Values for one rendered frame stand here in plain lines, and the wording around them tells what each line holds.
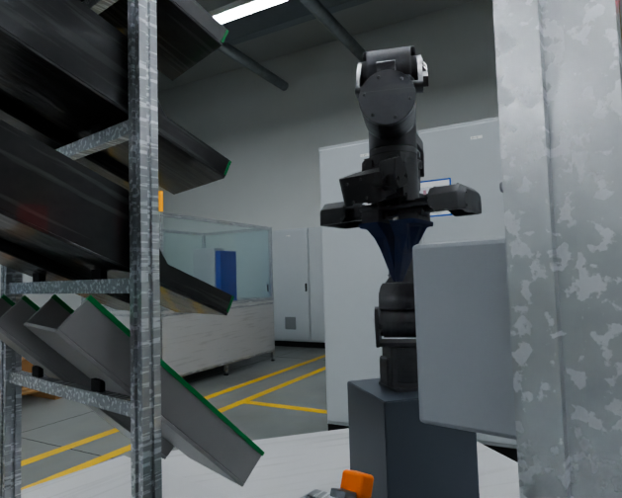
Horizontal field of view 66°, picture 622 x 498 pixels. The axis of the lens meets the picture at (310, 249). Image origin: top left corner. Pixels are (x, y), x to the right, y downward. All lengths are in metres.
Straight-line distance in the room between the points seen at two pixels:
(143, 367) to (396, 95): 0.36
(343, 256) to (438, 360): 3.44
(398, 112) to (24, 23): 0.35
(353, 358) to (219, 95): 8.05
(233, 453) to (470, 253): 0.46
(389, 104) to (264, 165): 9.18
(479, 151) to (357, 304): 1.37
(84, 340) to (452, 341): 0.38
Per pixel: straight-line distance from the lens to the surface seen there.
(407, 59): 0.60
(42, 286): 0.68
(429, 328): 0.19
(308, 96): 9.51
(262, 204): 9.55
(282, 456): 1.08
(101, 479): 1.07
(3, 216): 0.49
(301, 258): 8.40
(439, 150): 3.49
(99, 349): 0.51
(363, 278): 3.56
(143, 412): 0.49
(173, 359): 5.64
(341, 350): 3.68
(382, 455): 0.70
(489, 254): 0.18
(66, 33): 0.55
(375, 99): 0.50
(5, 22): 0.53
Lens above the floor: 1.23
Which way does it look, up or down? 3 degrees up
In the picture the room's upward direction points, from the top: 2 degrees counter-clockwise
